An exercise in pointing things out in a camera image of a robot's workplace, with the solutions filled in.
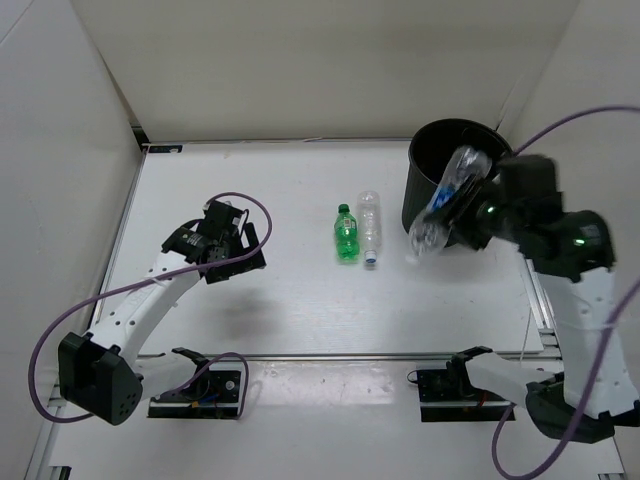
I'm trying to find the black plastic trash bin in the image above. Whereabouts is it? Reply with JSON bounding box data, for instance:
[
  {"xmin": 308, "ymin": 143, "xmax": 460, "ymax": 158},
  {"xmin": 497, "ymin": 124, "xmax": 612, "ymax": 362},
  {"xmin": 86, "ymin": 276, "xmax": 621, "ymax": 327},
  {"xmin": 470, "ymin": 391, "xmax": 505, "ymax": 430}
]
[{"xmin": 401, "ymin": 117, "xmax": 515, "ymax": 248}]

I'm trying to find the aluminium table edge rail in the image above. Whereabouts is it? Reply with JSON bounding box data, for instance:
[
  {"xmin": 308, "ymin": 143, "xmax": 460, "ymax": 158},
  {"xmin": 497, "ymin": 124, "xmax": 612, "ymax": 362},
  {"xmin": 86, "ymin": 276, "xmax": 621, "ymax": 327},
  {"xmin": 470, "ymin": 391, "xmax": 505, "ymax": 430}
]
[{"xmin": 127, "ymin": 351, "xmax": 546, "ymax": 361}]

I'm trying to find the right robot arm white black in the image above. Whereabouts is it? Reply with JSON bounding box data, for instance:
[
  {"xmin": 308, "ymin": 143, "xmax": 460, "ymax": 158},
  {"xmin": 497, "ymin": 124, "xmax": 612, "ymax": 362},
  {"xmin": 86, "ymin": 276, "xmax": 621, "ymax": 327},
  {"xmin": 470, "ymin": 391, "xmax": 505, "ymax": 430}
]
[{"xmin": 436, "ymin": 155, "xmax": 639, "ymax": 444}]

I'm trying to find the green plastic bottle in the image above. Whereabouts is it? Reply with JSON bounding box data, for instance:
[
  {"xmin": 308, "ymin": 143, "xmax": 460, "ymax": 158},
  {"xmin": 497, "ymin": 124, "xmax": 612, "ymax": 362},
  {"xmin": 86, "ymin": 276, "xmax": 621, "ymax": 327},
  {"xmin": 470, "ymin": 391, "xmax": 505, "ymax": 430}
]
[{"xmin": 334, "ymin": 204, "xmax": 360, "ymax": 262}]

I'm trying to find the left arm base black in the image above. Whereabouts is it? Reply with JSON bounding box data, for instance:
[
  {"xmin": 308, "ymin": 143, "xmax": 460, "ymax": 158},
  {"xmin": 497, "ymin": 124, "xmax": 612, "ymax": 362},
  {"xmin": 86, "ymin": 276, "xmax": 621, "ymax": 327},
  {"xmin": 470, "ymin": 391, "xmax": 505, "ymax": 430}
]
[{"xmin": 147, "ymin": 347, "xmax": 249, "ymax": 420}]

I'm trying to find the clear bottle blue cap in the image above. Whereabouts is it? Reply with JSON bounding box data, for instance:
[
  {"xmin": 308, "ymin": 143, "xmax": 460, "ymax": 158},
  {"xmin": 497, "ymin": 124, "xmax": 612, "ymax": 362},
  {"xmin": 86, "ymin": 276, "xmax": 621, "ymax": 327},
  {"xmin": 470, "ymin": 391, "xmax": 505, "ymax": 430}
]
[{"xmin": 356, "ymin": 191, "xmax": 382, "ymax": 267}]

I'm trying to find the clear bottle blue label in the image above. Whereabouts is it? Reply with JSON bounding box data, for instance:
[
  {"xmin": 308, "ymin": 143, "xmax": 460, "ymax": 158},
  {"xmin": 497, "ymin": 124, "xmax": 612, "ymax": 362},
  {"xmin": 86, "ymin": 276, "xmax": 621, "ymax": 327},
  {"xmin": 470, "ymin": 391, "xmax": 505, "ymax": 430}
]
[{"xmin": 409, "ymin": 145, "xmax": 492, "ymax": 260}]

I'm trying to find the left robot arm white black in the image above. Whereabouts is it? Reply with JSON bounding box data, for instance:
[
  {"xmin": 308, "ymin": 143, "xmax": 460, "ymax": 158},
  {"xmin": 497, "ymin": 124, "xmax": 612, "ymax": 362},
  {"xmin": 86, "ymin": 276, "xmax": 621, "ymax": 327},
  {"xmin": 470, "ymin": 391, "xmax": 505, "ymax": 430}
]
[{"xmin": 58, "ymin": 198, "xmax": 266, "ymax": 426}]

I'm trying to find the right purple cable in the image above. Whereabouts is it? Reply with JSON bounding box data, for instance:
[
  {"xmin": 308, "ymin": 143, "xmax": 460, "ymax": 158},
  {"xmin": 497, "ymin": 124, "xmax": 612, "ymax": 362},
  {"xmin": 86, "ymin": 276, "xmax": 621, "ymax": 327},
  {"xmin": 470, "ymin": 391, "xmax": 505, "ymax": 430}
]
[{"xmin": 491, "ymin": 104, "xmax": 640, "ymax": 479}]

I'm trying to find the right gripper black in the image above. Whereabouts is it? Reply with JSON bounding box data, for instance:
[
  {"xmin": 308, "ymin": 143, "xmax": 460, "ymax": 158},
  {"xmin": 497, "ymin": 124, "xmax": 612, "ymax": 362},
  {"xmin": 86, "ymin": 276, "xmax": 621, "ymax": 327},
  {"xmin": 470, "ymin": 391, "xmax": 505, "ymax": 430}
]
[{"xmin": 423, "ymin": 174, "xmax": 524, "ymax": 253}]

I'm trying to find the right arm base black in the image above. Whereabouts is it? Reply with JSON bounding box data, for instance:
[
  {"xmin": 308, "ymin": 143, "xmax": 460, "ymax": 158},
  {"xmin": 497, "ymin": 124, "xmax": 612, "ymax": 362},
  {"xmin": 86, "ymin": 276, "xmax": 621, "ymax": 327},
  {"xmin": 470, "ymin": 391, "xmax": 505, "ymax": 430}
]
[{"xmin": 406, "ymin": 368, "xmax": 509, "ymax": 423}]

